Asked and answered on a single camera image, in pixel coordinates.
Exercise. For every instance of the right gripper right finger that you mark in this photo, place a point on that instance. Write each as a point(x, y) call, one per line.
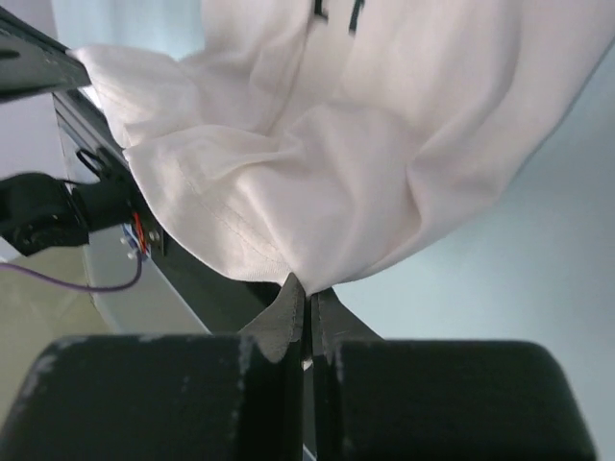
point(332, 322)

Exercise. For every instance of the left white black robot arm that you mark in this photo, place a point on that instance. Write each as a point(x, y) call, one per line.
point(39, 211)

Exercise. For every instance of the white green raglan t-shirt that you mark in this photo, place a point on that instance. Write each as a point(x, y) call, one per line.
point(334, 139)

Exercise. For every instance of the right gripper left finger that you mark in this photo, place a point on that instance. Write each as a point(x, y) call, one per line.
point(278, 329)

